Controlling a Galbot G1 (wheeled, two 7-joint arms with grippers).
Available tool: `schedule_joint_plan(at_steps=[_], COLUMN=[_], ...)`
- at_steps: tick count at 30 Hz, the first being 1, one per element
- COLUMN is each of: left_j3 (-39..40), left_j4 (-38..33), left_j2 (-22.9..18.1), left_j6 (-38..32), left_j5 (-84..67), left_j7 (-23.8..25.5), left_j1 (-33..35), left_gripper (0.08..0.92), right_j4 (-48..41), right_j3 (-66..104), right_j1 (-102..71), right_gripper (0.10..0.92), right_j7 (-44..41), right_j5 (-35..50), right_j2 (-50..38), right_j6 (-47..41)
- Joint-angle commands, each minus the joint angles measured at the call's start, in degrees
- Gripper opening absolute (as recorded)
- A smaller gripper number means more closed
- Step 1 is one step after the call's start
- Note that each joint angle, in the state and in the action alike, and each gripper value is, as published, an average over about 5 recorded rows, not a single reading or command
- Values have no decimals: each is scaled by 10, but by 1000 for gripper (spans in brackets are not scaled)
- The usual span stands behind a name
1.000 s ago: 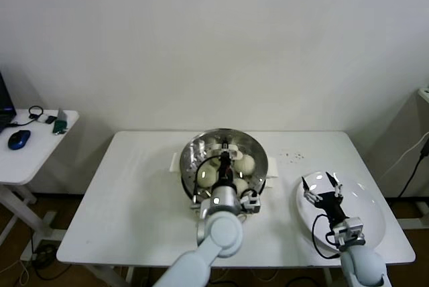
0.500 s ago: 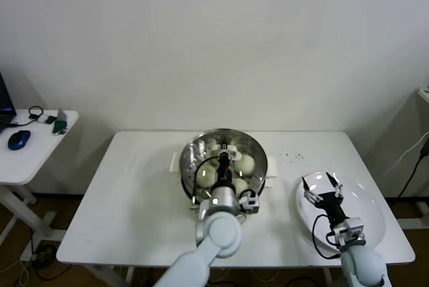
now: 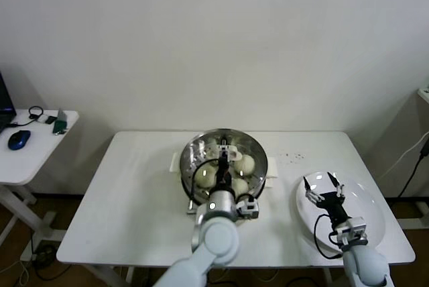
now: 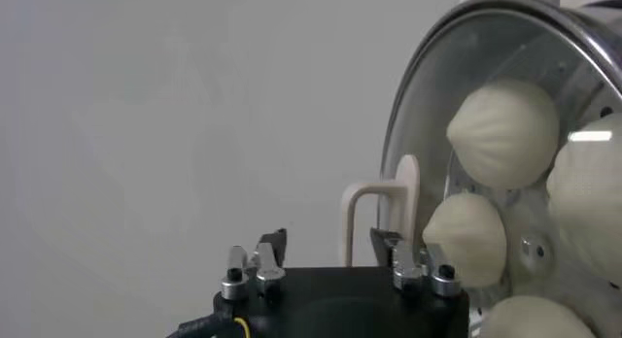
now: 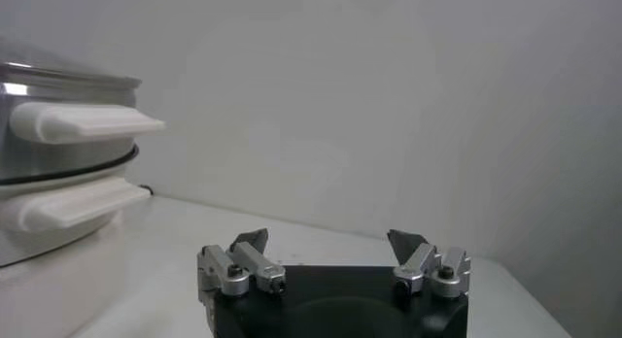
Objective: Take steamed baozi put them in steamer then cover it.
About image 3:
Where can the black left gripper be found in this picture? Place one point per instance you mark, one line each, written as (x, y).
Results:
(224, 171)

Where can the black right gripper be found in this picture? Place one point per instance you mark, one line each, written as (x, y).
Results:
(332, 204)

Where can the white steamed baozi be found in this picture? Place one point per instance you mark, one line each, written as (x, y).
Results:
(246, 164)
(202, 178)
(239, 184)

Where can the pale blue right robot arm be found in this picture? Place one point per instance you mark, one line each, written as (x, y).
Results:
(365, 267)

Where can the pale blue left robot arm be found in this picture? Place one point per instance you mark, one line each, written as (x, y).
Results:
(218, 236)

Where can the perforated steel steamer basket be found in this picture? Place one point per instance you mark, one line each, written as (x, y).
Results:
(258, 187)

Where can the scattered dark crumbs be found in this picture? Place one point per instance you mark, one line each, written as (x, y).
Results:
(297, 157)

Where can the cream electric cooker base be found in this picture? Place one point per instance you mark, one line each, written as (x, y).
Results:
(273, 166)

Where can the large white plate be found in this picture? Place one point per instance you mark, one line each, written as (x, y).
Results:
(372, 206)

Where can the grey cabinet with white top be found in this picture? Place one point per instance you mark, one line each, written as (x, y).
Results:
(423, 94)

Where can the green circuit board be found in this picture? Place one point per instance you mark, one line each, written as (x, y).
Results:
(58, 128)

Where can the small black device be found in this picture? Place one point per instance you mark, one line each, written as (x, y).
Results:
(50, 120)

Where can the small white adapter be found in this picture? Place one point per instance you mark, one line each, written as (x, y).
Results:
(41, 119)

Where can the white side table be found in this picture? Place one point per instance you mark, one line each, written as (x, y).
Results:
(30, 163)

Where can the blue computer mouse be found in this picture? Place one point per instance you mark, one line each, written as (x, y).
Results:
(18, 140)

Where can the floor power strip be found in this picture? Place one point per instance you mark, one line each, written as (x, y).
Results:
(43, 254)

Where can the black laptop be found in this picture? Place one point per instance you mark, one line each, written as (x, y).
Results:
(5, 106)

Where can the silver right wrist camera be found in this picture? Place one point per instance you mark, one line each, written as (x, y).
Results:
(355, 230)

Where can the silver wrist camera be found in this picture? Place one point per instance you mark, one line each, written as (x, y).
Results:
(248, 208)
(355, 230)

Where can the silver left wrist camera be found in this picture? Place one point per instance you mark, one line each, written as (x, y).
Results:
(248, 208)

